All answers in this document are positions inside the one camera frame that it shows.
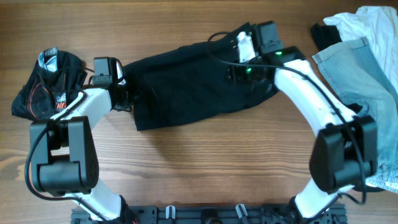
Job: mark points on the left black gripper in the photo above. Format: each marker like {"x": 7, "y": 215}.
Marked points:
{"x": 125, "y": 104}

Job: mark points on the black garment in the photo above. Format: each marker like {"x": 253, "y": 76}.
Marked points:
{"x": 192, "y": 83}

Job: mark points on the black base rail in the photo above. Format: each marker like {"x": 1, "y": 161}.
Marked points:
{"x": 264, "y": 214}

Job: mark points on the light blue denim jeans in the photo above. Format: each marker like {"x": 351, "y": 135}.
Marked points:
{"x": 354, "y": 74}

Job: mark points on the folded black orange-print shirt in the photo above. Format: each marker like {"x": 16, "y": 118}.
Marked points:
{"x": 55, "y": 81}

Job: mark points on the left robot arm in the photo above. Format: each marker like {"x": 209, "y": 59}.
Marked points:
{"x": 62, "y": 163}

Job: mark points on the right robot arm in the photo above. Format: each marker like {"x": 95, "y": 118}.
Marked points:
{"x": 345, "y": 150}

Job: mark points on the black cloth under pile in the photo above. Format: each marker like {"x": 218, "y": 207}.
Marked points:
{"x": 325, "y": 36}

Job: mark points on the white shirt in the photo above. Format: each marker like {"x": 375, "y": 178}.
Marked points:
{"x": 379, "y": 25}

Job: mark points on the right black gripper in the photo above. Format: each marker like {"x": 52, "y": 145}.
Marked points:
{"x": 237, "y": 69}

